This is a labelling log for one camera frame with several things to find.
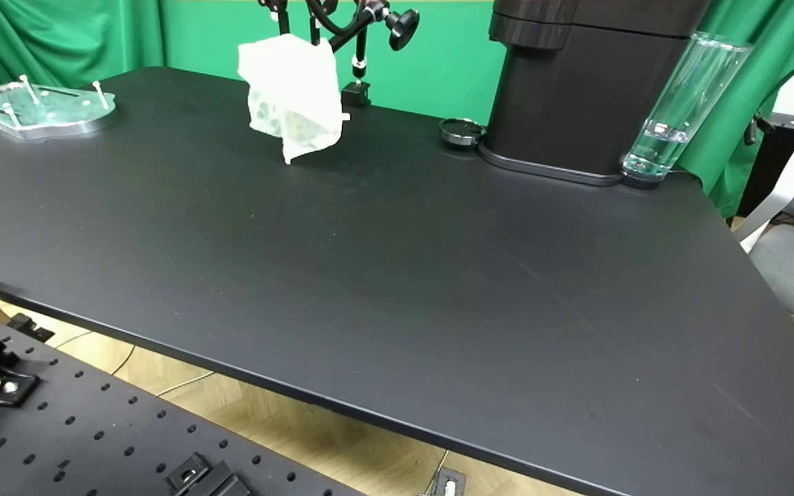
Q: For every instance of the clear water tank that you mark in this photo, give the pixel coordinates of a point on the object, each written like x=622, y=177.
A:
x=686, y=96

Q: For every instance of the clear acrylic plate with pegs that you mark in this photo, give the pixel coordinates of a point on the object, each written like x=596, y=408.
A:
x=52, y=110

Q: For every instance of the black stand with clamp arms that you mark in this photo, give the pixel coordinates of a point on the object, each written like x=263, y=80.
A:
x=358, y=27

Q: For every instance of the black metal foot bracket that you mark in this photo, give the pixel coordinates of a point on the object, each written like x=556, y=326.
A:
x=448, y=483

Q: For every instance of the black coffee machine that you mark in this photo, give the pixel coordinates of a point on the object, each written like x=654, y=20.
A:
x=569, y=96

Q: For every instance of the white cloth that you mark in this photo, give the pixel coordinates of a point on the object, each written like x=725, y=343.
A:
x=293, y=83

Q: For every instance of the green curtain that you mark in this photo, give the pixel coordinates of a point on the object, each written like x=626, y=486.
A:
x=59, y=34
x=748, y=103

